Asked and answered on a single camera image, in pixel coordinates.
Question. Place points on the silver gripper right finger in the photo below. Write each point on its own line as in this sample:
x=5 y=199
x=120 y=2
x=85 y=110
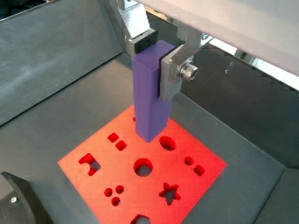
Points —
x=177 y=63

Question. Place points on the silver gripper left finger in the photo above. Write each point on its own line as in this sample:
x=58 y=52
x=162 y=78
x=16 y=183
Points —
x=141 y=36

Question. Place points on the purple rectangular block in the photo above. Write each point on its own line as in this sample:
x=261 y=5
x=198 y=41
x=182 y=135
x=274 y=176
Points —
x=152 y=110

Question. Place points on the red shape sorter board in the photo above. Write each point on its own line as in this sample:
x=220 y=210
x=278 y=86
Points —
x=133 y=180

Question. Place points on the black curved bracket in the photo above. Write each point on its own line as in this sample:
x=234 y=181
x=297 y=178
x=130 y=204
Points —
x=21 y=205

